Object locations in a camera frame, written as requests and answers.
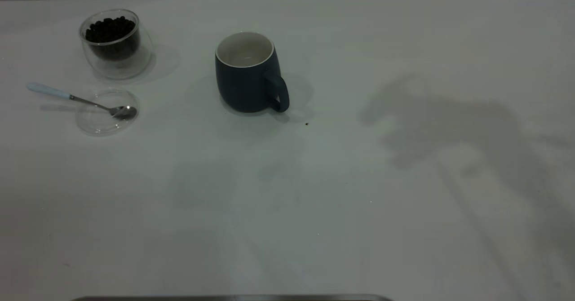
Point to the dark grey ceramic mug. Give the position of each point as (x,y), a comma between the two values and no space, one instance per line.
(242,90)

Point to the clear glass lid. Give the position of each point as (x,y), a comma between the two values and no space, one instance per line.
(96,123)

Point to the pile of coffee beans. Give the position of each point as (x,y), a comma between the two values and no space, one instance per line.
(110,31)

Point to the clear double-wall glass jar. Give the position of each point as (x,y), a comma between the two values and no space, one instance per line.
(101,69)

